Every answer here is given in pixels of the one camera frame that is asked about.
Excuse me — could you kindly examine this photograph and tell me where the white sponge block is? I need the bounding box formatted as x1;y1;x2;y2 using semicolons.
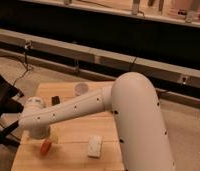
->
87;135;103;158

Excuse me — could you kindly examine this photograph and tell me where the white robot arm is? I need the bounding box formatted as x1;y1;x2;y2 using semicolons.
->
19;72;175;171

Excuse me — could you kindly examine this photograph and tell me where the black chair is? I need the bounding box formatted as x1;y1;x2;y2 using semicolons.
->
0;74;24;147

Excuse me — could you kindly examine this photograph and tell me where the black rectangular block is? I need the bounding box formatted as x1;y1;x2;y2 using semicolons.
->
52;96;60;105

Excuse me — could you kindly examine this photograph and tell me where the white ceramic cup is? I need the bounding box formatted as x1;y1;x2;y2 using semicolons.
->
74;83;89;96

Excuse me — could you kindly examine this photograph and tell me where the wooden table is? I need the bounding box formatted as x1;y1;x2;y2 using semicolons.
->
11;81;126;171

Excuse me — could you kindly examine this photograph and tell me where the black cable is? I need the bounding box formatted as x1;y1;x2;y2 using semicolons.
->
0;43;36;88

